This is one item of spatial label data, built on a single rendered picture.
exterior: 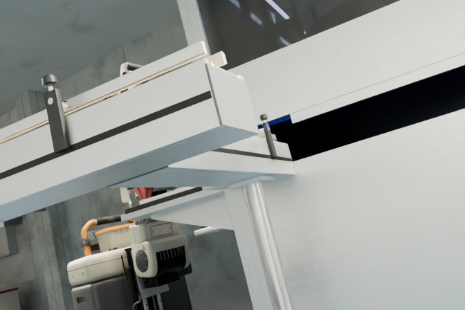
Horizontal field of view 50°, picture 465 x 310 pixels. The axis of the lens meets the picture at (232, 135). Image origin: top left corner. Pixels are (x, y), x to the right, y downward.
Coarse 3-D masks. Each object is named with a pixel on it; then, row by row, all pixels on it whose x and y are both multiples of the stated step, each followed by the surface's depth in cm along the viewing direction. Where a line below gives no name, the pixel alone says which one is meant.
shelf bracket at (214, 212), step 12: (192, 204) 167; (204, 204) 165; (216, 204) 163; (156, 216) 172; (168, 216) 170; (180, 216) 168; (192, 216) 166; (204, 216) 164; (216, 216) 163; (228, 216) 161; (228, 228) 160
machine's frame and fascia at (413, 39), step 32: (416, 0) 133; (448, 0) 129; (352, 32) 139; (384, 32) 136; (416, 32) 132; (448, 32) 129; (256, 64) 150; (288, 64) 146; (320, 64) 142; (352, 64) 138; (384, 64) 135; (416, 64) 131; (448, 64) 128; (256, 96) 150; (288, 96) 145; (320, 96) 141; (352, 96) 138
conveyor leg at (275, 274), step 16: (256, 176) 122; (272, 176) 129; (256, 192) 124; (256, 208) 123; (256, 224) 123; (272, 224) 124; (256, 240) 123; (272, 240) 122; (272, 256) 121; (272, 272) 120; (272, 288) 120; (288, 288) 120; (272, 304) 121; (288, 304) 118
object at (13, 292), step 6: (0, 294) 643; (6, 294) 649; (12, 294) 656; (0, 300) 640; (6, 300) 647; (12, 300) 654; (18, 300) 660; (0, 306) 638; (6, 306) 644; (12, 306) 651; (18, 306) 657
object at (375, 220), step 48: (384, 144) 133; (432, 144) 128; (288, 192) 143; (336, 192) 137; (384, 192) 132; (432, 192) 127; (288, 240) 142; (336, 240) 136; (384, 240) 131; (432, 240) 126; (336, 288) 135; (384, 288) 130; (432, 288) 125
